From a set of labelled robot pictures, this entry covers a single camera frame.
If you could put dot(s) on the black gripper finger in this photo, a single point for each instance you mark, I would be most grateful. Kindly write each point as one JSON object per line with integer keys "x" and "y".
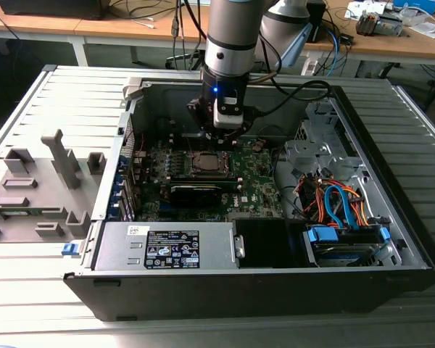
{"x": 244, "y": 121}
{"x": 199, "y": 114}

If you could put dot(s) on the metal CPU locking lever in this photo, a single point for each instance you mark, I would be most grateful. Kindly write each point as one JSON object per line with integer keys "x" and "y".
{"x": 188, "y": 141}
{"x": 217, "y": 173}

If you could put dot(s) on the silver green CPU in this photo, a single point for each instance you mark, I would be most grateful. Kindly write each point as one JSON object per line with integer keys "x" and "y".
{"x": 207, "y": 161}

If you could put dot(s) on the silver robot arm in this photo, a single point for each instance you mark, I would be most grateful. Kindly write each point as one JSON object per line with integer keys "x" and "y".
{"x": 232, "y": 40}

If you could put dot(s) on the CPU socket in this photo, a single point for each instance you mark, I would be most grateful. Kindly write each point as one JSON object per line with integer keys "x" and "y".
{"x": 193, "y": 164}

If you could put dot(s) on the CPU cooler heatsink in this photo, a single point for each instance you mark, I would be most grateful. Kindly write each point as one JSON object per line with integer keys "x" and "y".
{"x": 366, "y": 23}

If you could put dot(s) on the round coin cell battery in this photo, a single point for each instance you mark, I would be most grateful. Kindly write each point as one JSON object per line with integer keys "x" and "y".
{"x": 258, "y": 146}

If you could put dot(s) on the black chair base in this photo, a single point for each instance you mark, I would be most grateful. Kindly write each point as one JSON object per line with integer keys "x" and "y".
{"x": 181, "y": 58}

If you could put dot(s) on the green motherboard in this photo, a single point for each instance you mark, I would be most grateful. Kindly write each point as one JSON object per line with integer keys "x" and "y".
{"x": 253, "y": 181}

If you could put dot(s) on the green RAM stick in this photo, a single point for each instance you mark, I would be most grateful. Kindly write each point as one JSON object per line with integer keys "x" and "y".
{"x": 18, "y": 212}
{"x": 229, "y": 184}

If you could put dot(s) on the silver metal drive cage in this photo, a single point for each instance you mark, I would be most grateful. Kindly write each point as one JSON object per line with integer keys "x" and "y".
{"x": 311, "y": 152}

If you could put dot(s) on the small black upright box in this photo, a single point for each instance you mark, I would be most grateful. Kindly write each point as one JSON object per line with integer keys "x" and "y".
{"x": 316, "y": 21}

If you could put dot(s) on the silver power supply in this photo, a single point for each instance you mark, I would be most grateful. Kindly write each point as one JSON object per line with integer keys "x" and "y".
{"x": 116, "y": 246}

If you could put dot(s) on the wooden desk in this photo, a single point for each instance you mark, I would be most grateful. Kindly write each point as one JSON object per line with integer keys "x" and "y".
{"x": 384, "y": 45}
{"x": 58, "y": 27}

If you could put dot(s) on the white paper sheet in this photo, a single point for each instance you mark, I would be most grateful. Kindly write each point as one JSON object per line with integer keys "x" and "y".
{"x": 359, "y": 9}

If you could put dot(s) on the grey parts rack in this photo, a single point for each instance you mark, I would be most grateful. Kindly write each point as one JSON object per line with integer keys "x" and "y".
{"x": 50, "y": 181}

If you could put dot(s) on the hard disk with blue carrier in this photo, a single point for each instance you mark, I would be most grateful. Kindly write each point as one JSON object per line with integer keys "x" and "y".
{"x": 344, "y": 255}

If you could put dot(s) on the grey drive unit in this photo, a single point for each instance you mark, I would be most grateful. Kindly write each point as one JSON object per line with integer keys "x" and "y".
{"x": 389, "y": 26}

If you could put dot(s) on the black computer box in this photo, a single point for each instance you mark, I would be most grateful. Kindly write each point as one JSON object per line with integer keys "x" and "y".
{"x": 50, "y": 9}

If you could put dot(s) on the black grey PC case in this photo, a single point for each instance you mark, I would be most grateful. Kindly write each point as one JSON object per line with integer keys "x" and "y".
{"x": 203, "y": 297}

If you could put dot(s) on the blue plastic latch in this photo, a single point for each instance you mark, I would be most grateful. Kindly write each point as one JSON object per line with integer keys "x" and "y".
{"x": 69, "y": 249}

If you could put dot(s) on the clear plastic bag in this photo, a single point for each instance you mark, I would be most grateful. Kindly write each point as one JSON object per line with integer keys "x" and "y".
{"x": 426, "y": 27}

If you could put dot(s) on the blue cardboard box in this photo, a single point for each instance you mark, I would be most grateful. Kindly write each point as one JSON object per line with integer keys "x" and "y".
{"x": 417, "y": 4}

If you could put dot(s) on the white depth camera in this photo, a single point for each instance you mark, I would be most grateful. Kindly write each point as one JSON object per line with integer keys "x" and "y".
{"x": 226, "y": 121}

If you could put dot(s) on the grey case corner bracket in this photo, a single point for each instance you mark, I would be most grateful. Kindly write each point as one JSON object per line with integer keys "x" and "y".
{"x": 132, "y": 88}

